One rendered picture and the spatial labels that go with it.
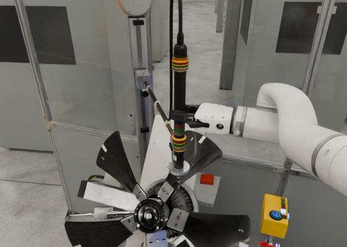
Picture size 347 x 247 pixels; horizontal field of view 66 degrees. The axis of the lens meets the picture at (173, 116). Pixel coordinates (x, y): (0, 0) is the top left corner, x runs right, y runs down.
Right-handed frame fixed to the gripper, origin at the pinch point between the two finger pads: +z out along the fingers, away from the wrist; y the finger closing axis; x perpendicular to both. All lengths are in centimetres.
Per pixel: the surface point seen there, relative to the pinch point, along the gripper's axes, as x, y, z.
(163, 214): -39.3, -4.2, 4.0
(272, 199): -56, 34, -35
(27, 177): -164, 98, 206
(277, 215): -55, 24, -37
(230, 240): -46, -2, -20
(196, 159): -25.3, 12.4, -3.1
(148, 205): -38.6, -2.9, 10.5
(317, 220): -97, 70, -67
